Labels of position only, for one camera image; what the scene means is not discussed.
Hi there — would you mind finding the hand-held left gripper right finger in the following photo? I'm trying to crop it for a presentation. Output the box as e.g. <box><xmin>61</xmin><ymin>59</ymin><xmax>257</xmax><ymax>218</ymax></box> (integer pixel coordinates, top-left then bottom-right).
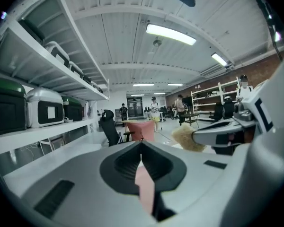
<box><xmin>141</xmin><ymin>140</ymin><xmax>187</xmax><ymax>222</ymax></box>

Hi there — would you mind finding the yellowish scrubbing sponge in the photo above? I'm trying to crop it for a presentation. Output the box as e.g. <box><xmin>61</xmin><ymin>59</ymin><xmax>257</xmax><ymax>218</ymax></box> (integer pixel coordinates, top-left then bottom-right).
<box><xmin>171</xmin><ymin>122</ymin><xmax>206</xmax><ymax>152</ymax></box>

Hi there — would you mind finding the small black table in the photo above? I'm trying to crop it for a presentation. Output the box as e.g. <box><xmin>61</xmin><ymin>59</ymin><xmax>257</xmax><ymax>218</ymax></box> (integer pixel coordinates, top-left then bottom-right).
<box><xmin>179</xmin><ymin>112</ymin><xmax>201</xmax><ymax>127</ymax></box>

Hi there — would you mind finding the person's right hand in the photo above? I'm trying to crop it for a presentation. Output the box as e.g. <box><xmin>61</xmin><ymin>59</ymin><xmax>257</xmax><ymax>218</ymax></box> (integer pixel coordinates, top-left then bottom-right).
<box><xmin>227</xmin><ymin>126</ymin><xmax>253</xmax><ymax>144</ymax></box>

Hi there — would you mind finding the round ceiling fixture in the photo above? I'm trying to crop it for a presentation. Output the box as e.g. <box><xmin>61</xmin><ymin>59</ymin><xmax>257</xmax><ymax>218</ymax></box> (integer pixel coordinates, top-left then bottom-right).
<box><xmin>152</xmin><ymin>36</ymin><xmax>163</xmax><ymax>48</ymax></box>

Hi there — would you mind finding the row of equipment cases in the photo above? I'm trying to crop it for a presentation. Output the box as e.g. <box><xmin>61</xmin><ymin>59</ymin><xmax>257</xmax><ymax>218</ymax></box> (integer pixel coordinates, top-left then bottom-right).
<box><xmin>18</xmin><ymin>19</ymin><xmax>104</xmax><ymax>94</ymax></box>

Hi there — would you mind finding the big pink plate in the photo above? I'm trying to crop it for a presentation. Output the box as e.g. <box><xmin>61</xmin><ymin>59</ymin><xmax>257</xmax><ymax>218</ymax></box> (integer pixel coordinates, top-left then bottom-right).
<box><xmin>134</xmin><ymin>166</ymin><xmax>156</xmax><ymax>216</ymax></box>

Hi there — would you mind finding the green lidded black case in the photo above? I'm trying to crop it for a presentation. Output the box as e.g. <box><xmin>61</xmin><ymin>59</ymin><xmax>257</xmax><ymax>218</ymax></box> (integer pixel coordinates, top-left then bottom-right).
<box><xmin>61</xmin><ymin>96</ymin><xmax>83</xmax><ymax>122</ymax></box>
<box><xmin>0</xmin><ymin>76</ymin><xmax>27</xmax><ymax>137</ymax></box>

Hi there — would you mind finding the black mesh office chair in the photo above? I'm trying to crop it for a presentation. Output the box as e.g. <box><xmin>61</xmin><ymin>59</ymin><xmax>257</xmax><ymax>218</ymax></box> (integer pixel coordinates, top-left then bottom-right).
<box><xmin>99</xmin><ymin>109</ymin><xmax>124</xmax><ymax>148</ymax></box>

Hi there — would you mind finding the low white shelving rack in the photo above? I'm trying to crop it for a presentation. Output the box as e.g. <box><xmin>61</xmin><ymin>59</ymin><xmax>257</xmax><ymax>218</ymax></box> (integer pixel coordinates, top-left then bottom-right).
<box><xmin>190</xmin><ymin>77</ymin><xmax>241</xmax><ymax>118</ymax></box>

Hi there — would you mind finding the black glass double door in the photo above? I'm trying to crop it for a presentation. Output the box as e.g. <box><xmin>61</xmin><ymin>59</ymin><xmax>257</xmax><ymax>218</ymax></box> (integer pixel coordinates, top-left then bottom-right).
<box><xmin>126</xmin><ymin>97</ymin><xmax>143</xmax><ymax>118</ymax></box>

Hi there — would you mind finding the white air fryer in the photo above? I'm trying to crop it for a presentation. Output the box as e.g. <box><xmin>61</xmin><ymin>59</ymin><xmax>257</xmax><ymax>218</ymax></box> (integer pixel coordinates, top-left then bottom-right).
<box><xmin>26</xmin><ymin>87</ymin><xmax>65</xmax><ymax>129</ymax></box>

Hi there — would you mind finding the pink armchair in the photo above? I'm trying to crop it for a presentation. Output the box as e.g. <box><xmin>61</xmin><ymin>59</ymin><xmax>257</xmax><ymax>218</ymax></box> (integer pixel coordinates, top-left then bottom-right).
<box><xmin>126</xmin><ymin>121</ymin><xmax>156</xmax><ymax>141</ymax></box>

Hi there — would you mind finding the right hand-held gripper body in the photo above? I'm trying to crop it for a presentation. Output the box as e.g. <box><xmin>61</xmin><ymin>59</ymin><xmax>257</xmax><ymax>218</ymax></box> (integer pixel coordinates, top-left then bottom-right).
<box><xmin>191</xmin><ymin>79</ymin><xmax>275</xmax><ymax>156</ymax></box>

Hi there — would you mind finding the silver fisheye camera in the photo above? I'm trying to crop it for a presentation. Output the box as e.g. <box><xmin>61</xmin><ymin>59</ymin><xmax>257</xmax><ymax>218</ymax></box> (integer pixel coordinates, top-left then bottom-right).
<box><xmin>233</xmin><ymin>101</ymin><xmax>253</xmax><ymax>121</ymax></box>

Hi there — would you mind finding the tall white shelving rack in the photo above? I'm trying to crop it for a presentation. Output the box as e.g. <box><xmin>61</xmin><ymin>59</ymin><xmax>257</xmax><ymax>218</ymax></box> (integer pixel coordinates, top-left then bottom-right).
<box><xmin>0</xmin><ymin>0</ymin><xmax>111</xmax><ymax>158</ymax></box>

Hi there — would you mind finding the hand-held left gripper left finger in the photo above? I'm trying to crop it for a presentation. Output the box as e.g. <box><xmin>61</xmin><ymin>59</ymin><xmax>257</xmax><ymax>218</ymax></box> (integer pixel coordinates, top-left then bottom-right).
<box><xmin>99</xmin><ymin>140</ymin><xmax>142</xmax><ymax>196</ymax></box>

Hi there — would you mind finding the ceiling air conditioner unit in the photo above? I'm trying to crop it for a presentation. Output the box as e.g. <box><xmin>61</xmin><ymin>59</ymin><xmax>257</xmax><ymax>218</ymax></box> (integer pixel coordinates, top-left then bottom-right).
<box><xmin>200</xmin><ymin>64</ymin><xmax>235</xmax><ymax>78</ymax></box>

